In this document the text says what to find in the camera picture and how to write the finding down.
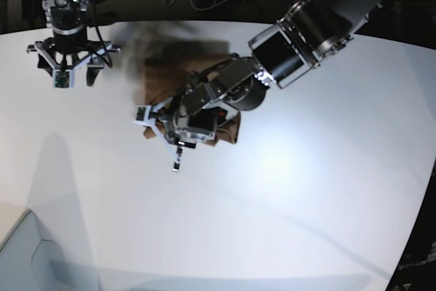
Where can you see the white bin at corner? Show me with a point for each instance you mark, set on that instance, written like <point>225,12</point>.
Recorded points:
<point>27,259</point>

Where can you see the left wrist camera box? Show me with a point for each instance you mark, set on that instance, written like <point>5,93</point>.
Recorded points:
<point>142,115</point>

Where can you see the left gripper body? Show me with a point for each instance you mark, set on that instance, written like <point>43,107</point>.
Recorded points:
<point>161,120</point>

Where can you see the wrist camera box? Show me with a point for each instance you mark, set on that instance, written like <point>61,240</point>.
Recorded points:
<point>63,79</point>
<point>142,115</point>

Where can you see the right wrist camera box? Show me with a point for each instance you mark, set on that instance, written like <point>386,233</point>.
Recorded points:
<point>63,79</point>

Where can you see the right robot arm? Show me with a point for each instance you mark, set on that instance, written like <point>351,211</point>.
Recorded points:
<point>76,42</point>

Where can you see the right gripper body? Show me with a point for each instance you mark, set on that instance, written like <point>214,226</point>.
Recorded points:
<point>81,56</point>

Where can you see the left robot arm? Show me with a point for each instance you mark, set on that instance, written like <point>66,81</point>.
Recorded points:
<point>309,32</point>

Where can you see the brown t-shirt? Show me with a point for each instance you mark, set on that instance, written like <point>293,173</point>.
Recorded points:
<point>164,77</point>

